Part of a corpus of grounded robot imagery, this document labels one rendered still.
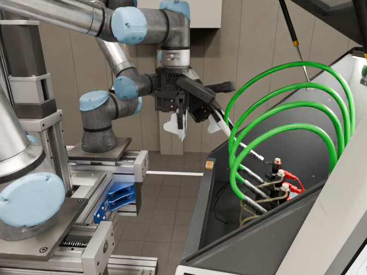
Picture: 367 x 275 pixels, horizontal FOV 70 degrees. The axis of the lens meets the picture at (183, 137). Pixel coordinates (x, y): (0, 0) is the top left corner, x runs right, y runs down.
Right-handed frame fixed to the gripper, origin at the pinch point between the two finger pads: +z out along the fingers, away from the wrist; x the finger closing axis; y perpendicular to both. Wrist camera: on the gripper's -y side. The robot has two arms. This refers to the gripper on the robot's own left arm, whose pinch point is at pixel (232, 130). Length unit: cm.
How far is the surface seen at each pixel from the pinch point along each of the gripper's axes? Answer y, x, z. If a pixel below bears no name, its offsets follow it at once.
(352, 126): -28.2, -6.3, 19.3
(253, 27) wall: -35, -231, -90
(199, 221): 23.2, 9.6, 17.2
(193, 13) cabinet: 3, -174, -123
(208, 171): 23.4, -21.2, 7.3
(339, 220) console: -14.3, 38.7, 22.7
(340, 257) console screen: -12, 43, 25
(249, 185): 2.4, 11.8, 15.5
